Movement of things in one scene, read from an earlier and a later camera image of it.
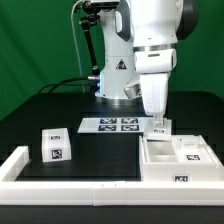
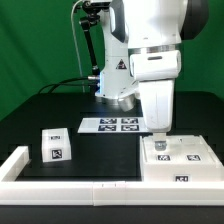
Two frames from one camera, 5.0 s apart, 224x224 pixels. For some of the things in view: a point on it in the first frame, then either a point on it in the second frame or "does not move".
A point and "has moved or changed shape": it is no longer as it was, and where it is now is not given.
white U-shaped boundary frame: (99, 193) does not move
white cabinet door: (153, 133) has moved or changed shape
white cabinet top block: (56, 145) does not move
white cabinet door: (191, 149) does not move
